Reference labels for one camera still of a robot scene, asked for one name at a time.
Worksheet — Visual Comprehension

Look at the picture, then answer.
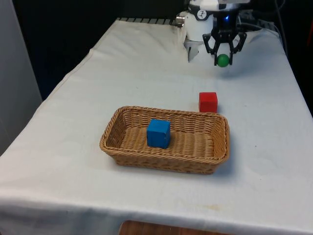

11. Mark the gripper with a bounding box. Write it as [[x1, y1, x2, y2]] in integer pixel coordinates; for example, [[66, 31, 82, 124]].
[[202, 8, 247, 67]]

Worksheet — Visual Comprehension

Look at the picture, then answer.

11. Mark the green ball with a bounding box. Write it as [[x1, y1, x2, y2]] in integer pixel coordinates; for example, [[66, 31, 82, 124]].
[[217, 54, 231, 68]]

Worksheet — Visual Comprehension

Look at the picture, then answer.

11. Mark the wicker basket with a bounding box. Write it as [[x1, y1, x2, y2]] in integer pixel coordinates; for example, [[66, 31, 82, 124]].
[[99, 105, 230, 175]]

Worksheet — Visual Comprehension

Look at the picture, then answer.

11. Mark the red cube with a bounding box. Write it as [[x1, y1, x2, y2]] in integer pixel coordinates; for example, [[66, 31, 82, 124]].
[[198, 92, 219, 114]]

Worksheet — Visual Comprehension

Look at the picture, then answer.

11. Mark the blue cube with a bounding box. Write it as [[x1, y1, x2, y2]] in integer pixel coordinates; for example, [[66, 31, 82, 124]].
[[146, 118, 171, 149]]

